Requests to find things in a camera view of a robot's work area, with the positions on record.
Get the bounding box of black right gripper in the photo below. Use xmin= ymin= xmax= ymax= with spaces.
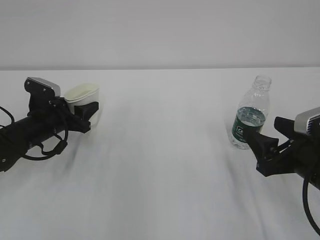
xmin=245 ymin=116 xmax=320 ymax=189

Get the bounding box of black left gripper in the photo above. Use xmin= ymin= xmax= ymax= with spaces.
xmin=48 ymin=97 xmax=98 ymax=133

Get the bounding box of white paper cup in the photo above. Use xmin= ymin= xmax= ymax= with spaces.
xmin=63 ymin=83 xmax=100 ymax=128

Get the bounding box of clear water bottle green label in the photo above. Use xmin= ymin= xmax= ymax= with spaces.
xmin=229 ymin=75 xmax=272 ymax=150

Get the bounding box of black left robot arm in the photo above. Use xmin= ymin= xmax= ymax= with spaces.
xmin=0 ymin=97 xmax=99 ymax=172

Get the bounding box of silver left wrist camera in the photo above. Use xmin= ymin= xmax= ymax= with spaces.
xmin=24 ymin=77 xmax=61 ymax=97

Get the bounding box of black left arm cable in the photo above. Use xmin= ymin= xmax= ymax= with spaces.
xmin=0 ymin=106 xmax=69 ymax=161

